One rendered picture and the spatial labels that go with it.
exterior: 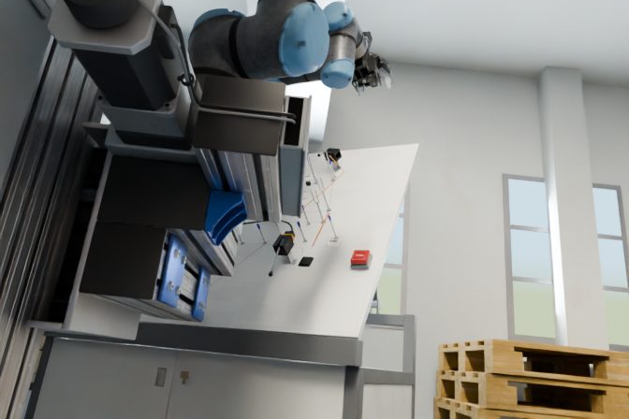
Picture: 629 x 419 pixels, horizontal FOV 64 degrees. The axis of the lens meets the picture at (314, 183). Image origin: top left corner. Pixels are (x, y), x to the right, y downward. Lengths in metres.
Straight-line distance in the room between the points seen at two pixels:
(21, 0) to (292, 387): 1.16
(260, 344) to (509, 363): 1.70
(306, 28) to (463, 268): 3.43
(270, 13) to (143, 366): 1.21
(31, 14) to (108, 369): 1.43
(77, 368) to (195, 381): 0.48
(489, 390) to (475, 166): 2.12
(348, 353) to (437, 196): 3.00
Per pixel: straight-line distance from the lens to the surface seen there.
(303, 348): 1.39
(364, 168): 2.03
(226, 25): 0.94
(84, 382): 1.91
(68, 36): 0.49
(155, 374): 1.71
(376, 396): 1.53
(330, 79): 1.16
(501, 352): 2.87
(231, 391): 1.54
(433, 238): 4.12
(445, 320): 4.04
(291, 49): 0.86
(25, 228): 0.66
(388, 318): 1.95
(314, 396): 1.42
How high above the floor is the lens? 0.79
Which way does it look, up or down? 20 degrees up
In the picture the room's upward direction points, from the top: 6 degrees clockwise
